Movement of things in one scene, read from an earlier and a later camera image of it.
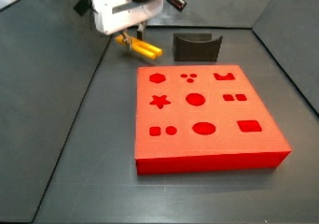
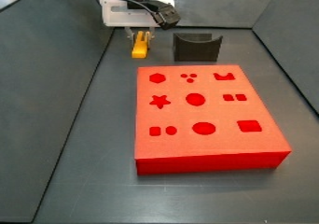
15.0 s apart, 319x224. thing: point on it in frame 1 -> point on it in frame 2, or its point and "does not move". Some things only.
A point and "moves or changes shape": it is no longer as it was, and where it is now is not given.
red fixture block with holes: x=202 y=121 does not move
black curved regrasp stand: x=197 y=47 does not move
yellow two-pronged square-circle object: x=141 y=47 moves or changes shape
